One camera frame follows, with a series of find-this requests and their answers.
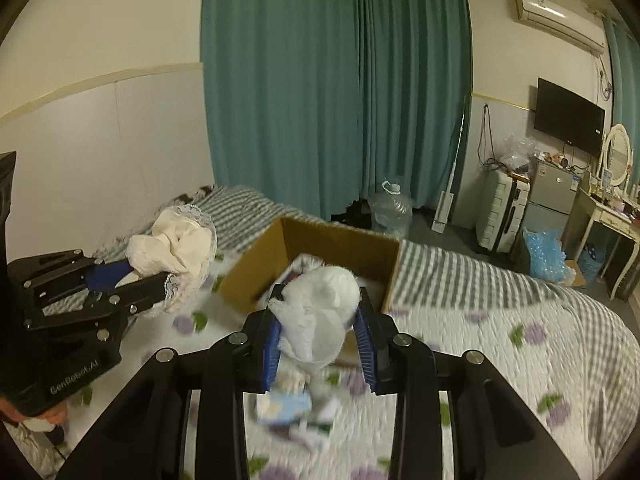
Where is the teal window curtain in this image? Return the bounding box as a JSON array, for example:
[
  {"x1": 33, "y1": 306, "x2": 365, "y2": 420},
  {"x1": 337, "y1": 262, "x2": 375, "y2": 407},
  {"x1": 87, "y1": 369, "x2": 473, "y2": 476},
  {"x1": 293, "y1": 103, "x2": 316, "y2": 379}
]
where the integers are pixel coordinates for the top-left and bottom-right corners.
[{"x1": 601, "y1": 14, "x2": 640, "y2": 166}]

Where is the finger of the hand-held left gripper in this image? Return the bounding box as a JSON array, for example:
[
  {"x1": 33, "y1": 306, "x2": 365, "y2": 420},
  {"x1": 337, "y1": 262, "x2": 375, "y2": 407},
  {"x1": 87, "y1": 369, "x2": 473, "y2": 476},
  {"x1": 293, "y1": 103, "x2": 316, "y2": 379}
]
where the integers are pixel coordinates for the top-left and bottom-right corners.
[
  {"x1": 24, "y1": 271, "x2": 177, "y2": 333},
  {"x1": 7, "y1": 248, "x2": 133, "y2": 306}
]

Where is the white vanity table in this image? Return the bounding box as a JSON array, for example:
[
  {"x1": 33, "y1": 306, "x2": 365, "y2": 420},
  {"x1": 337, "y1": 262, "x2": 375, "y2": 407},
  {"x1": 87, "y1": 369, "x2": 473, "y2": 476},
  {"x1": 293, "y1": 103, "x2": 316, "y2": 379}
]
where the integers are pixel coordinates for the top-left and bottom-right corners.
[{"x1": 574, "y1": 174, "x2": 640, "y2": 302}]

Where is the blue white patterned cloth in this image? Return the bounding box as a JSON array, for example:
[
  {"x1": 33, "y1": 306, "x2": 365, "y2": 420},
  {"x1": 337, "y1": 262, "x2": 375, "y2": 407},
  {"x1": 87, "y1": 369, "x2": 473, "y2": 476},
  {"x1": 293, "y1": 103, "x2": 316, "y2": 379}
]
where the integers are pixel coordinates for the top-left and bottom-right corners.
[{"x1": 254, "y1": 370, "x2": 315, "y2": 430}]

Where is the white soft cloth bundle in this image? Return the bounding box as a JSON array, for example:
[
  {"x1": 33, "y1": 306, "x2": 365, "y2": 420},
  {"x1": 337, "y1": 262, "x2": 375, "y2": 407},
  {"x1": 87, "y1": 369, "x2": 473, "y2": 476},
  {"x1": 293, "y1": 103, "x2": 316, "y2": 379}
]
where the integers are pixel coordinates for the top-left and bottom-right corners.
[{"x1": 267, "y1": 266, "x2": 362, "y2": 372}]

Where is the narrow teal curtain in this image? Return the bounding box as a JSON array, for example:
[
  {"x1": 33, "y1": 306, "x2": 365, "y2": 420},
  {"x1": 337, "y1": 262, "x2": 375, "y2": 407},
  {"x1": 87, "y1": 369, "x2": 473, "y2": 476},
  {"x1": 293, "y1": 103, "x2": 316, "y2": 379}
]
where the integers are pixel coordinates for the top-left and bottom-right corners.
[{"x1": 354, "y1": 0, "x2": 474, "y2": 212}]

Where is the black wall television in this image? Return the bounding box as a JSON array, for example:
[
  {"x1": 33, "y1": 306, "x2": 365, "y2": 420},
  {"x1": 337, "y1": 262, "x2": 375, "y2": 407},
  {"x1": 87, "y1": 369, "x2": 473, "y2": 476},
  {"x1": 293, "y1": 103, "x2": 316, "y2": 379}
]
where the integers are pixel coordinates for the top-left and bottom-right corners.
[{"x1": 532, "y1": 77, "x2": 606, "y2": 157}]

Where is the white green patterned cloth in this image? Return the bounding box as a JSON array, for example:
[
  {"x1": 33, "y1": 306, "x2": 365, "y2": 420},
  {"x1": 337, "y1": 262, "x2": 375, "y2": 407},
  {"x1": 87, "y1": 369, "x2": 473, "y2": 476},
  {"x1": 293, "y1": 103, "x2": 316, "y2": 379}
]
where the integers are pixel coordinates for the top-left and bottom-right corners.
[{"x1": 292, "y1": 370, "x2": 343, "y2": 455}]

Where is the oval vanity mirror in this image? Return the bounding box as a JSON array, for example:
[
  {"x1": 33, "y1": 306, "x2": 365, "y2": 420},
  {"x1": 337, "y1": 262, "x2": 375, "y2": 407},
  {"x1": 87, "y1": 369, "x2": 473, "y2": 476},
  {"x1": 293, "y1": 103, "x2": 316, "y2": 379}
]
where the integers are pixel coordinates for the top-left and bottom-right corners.
[{"x1": 599, "y1": 123, "x2": 633, "y2": 189}]

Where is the cardboard box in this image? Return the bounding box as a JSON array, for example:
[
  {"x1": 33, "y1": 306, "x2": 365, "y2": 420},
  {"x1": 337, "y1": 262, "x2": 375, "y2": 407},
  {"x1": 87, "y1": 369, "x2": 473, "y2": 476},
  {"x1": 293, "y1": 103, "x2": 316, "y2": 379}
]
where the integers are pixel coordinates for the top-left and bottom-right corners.
[{"x1": 219, "y1": 216, "x2": 402, "y2": 365}]

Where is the black wall cable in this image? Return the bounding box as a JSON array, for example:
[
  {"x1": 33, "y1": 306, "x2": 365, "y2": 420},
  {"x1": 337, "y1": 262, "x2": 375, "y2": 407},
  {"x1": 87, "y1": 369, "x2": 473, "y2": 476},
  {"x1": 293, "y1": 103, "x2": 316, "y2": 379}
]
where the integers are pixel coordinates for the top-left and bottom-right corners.
[{"x1": 476, "y1": 103, "x2": 502, "y2": 172}]

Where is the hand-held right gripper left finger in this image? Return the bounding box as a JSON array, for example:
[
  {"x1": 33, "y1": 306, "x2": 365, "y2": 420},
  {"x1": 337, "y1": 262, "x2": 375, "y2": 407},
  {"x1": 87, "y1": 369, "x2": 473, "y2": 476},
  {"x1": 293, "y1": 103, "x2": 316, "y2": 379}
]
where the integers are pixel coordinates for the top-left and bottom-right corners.
[{"x1": 57, "y1": 309, "x2": 284, "y2": 480}]

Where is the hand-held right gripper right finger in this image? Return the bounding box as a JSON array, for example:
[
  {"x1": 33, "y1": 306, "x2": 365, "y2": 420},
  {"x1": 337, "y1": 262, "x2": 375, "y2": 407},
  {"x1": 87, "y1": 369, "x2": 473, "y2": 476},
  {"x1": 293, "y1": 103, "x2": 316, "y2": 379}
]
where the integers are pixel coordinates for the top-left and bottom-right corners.
[{"x1": 354, "y1": 286, "x2": 582, "y2": 480}]

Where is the blue plastic basket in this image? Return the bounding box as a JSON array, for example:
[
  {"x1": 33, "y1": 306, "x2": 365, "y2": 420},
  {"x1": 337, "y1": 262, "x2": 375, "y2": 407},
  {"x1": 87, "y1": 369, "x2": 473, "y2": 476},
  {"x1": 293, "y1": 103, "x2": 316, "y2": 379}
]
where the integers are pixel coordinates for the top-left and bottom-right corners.
[{"x1": 577, "y1": 247, "x2": 609, "y2": 282}]

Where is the wide teal curtain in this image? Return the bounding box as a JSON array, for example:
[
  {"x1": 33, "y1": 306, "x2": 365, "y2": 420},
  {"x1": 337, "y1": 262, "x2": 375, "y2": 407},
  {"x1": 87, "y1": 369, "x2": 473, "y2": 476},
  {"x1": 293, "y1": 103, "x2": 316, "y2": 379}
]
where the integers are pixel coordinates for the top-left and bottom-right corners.
[{"x1": 200, "y1": 0, "x2": 365, "y2": 222}]

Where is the clear plastic bag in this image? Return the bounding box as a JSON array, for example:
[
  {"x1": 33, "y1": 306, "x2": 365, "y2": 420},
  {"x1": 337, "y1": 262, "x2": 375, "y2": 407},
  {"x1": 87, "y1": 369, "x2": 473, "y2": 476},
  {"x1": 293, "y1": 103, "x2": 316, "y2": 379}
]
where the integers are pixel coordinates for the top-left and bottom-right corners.
[{"x1": 497, "y1": 133, "x2": 540, "y2": 172}]

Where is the clear water jug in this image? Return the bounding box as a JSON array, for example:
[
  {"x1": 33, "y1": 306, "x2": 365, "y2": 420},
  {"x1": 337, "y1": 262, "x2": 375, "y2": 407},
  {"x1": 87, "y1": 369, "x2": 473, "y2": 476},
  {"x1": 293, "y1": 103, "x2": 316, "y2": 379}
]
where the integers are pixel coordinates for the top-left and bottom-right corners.
[{"x1": 367, "y1": 177, "x2": 414, "y2": 239}]

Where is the bed with floral quilt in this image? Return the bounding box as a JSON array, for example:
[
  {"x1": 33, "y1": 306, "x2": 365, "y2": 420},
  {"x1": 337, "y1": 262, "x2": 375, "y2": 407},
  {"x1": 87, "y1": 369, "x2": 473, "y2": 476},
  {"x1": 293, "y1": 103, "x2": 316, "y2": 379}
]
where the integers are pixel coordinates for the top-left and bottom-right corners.
[{"x1": 95, "y1": 184, "x2": 638, "y2": 461}]

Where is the white suitcase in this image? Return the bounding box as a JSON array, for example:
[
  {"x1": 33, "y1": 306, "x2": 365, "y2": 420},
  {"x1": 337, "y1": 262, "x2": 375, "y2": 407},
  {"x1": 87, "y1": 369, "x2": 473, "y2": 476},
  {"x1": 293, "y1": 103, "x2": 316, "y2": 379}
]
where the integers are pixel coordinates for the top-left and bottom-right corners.
[{"x1": 475, "y1": 169, "x2": 532, "y2": 254}]

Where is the white flat mop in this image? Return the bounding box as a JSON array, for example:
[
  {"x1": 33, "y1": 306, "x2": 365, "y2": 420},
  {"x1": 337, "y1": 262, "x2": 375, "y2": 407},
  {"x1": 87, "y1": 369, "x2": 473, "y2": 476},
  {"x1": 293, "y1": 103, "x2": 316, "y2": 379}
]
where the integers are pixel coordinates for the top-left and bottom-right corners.
[{"x1": 430, "y1": 94, "x2": 474, "y2": 235}]

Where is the silver mini fridge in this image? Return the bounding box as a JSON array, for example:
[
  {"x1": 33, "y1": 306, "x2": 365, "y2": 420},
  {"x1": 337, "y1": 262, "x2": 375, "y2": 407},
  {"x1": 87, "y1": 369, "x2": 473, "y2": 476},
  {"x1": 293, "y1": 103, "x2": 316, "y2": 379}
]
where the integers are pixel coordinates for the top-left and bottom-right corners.
[{"x1": 520, "y1": 154, "x2": 585, "y2": 262}]

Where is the black bag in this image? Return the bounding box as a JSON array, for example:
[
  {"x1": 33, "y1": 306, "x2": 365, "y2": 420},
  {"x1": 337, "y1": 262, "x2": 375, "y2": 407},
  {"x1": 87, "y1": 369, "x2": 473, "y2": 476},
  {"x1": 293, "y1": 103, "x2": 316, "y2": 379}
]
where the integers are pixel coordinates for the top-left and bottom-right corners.
[{"x1": 344, "y1": 199, "x2": 375, "y2": 229}]

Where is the blue plastic bag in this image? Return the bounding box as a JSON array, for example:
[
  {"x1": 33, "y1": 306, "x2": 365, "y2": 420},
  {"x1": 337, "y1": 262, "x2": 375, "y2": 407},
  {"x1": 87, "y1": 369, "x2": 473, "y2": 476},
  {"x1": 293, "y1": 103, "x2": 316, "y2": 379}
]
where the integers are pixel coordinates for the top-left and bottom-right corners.
[{"x1": 521, "y1": 227, "x2": 577, "y2": 285}]

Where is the cream lace garment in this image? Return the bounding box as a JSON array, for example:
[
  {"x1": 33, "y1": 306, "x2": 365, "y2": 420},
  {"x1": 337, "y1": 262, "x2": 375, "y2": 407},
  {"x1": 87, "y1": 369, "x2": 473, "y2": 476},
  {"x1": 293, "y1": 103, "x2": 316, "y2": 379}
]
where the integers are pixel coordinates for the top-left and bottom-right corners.
[{"x1": 116, "y1": 203, "x2": 219, "y2": 317}]

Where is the white air conditioner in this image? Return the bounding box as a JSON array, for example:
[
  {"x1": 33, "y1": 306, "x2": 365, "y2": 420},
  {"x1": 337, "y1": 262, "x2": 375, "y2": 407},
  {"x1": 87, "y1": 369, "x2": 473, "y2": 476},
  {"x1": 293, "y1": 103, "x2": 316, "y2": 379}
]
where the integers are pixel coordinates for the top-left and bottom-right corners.
[{"x1": 515, "y1": 0, "x2": 607, "y2": 57}]

